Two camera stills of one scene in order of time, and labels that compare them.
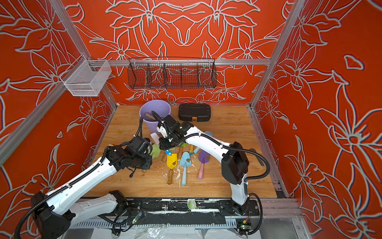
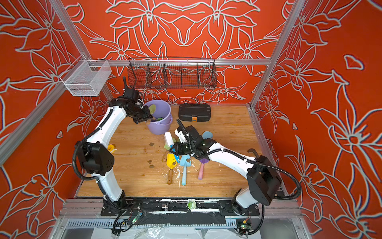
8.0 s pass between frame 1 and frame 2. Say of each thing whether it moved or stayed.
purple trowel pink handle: stayed
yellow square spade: stayed
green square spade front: moved
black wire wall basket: stayed
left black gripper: moved
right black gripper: moved
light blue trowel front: stayed
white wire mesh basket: stayed
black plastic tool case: stayed
